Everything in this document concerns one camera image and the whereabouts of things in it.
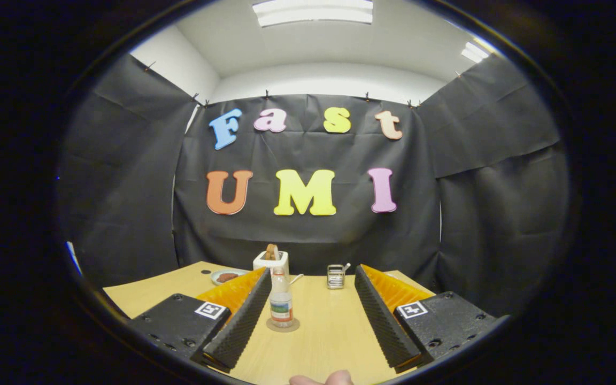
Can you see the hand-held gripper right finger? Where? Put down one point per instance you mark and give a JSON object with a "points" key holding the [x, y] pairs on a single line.
{"points": [[383, 326]]}

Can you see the clear plastic juice bottle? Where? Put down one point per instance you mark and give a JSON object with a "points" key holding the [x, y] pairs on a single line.
{"points": [[281, 307]]}

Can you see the long ceiling light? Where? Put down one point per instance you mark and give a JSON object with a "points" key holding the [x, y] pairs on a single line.
{"points": [[313, 12]]}

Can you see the round brown coaster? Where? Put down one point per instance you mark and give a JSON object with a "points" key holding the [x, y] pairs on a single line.
{"points": [[295, 325]]}

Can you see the small silver metal rack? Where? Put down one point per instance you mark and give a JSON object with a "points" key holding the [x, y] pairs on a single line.
{"points": [[335, 278]]}

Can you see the white toaster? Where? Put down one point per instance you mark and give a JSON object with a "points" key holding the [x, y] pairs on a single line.
{"points": [[261, 264]]}

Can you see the white blurred object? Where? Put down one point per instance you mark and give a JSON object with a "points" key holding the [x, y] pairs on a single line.
{"points": [[72, 256]]}

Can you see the brown bread slice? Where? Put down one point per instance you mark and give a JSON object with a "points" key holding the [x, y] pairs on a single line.
{"points": [[228, 277]]}

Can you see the small ceiling light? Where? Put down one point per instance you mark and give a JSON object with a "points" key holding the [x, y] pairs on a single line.
{"points": [[474, 52]]}

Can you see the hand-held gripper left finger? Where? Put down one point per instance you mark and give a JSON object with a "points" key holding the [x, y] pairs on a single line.
{"points": [[244, 326]]}

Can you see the bread slice in toaster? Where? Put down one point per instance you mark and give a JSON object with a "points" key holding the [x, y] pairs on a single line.
{"points": [[271, 252]]}

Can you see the small pale green plate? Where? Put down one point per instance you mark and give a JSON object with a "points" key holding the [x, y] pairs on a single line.
{"points": [[216, 279]]}

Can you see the wooden table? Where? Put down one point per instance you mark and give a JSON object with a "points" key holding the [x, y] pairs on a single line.
{"points": [[329, 337]]}

